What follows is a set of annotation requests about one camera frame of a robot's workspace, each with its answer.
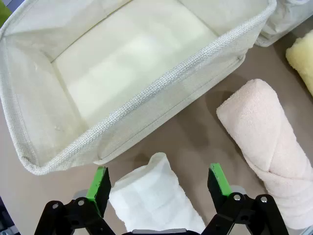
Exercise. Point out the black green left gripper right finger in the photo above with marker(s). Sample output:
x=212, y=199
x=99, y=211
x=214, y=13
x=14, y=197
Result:
x=218, y=183

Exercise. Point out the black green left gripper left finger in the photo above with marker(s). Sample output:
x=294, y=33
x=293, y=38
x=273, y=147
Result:
x=97, y=186

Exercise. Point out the white towel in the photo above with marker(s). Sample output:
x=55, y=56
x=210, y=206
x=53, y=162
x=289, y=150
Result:
x=151, y=195

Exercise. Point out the pink towel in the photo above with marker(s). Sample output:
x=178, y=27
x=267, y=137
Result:
x=264, y=127

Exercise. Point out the yellow towel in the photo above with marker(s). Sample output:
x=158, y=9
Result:
x=303, y=56

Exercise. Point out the cream fabric basket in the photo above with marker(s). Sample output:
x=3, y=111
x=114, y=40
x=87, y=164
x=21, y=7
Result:
x=278, y=24
x=122, y=73

